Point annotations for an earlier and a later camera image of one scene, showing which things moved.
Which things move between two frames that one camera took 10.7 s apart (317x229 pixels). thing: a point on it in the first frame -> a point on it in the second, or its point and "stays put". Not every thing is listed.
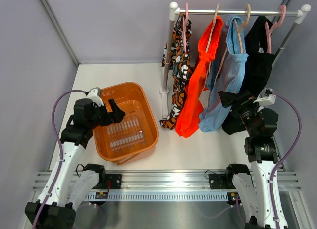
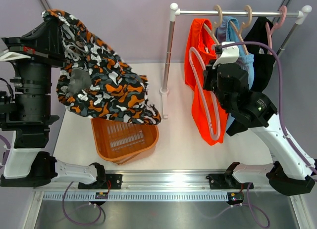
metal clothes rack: (175, 10) stays put
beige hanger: (213, 28) -> (216, 24)
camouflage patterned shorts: (183, 70) -> (95, 82)
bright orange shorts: (190, 114) -> (199, 48)
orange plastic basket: (135, 135) stays put
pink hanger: (281, 7) stays put
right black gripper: (238, 101) -> (208, 73)
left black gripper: (116, 116) -> (44, 44)
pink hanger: (184, 22) -> (191, 50)
